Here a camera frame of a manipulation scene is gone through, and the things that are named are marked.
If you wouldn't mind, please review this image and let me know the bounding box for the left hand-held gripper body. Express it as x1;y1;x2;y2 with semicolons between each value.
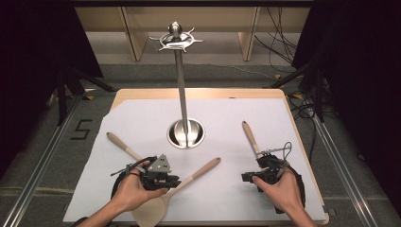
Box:
140;153;173;191

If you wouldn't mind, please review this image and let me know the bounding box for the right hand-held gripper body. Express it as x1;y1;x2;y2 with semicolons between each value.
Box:
262;145;289;184

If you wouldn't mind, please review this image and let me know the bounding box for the beige skimmer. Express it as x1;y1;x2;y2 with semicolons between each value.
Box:
241;120;263;160

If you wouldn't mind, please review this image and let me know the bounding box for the beige spoon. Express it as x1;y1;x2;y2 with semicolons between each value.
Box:
131;157;222;227

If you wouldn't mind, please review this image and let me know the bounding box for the beige slotted turner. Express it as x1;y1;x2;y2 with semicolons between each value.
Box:
106;131;146;165

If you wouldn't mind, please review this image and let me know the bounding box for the steel utensil rack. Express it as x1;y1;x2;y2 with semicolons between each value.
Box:
148;21;206;150

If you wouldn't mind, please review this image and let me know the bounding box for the person's right hand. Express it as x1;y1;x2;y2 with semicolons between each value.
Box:
252;166;305;217

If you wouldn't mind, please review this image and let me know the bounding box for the person's left hand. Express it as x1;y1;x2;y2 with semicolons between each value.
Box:
111;160;170;214

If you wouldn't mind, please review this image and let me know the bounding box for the white table cloth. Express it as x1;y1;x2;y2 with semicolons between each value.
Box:
62;97;327;223

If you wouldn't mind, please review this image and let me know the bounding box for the black stand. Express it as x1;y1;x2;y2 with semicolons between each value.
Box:
56;62;118;128
264;60;326;123

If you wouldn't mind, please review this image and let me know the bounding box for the black curtain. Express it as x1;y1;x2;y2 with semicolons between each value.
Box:
292;0;401;207
0;0;105;179

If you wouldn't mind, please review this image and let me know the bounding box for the beige wooden shelf unit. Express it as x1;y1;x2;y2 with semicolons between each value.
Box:
75;6;311;62

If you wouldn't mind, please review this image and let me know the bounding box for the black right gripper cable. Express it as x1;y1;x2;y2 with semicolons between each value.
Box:
273;141;307;216

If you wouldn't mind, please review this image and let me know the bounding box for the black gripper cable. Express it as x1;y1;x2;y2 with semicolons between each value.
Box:
70;155;159;227
273;141;307;216

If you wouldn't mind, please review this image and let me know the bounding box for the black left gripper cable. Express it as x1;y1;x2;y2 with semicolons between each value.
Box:
70;155;159;227

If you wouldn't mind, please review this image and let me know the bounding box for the aluminium floor rail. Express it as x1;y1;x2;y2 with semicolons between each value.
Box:
311;113;379;227
2;94;83;227

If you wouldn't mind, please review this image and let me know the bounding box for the bundle of black floor cables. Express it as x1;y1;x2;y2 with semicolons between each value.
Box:
253;6;316;74

